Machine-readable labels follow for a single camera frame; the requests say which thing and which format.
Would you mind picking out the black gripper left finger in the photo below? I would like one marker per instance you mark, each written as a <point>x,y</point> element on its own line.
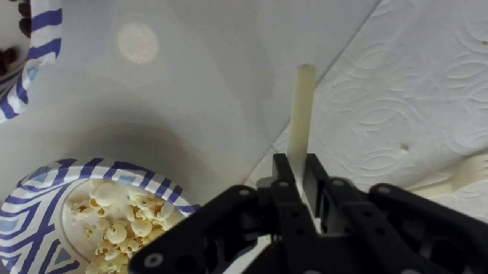
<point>296,247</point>

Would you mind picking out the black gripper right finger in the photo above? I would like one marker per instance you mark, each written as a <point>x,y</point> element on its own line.
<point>363,240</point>

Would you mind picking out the cream plastic spoon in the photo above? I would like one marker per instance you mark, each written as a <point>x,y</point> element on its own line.
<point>296,151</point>

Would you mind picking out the patterned bowl with popcorn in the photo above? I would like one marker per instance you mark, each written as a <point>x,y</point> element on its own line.
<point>85,217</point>

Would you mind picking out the cream plastic fork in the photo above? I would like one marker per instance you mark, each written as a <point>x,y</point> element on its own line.
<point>471,171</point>

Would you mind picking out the upper white paper towel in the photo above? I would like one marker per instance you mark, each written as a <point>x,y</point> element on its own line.
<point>409,95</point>

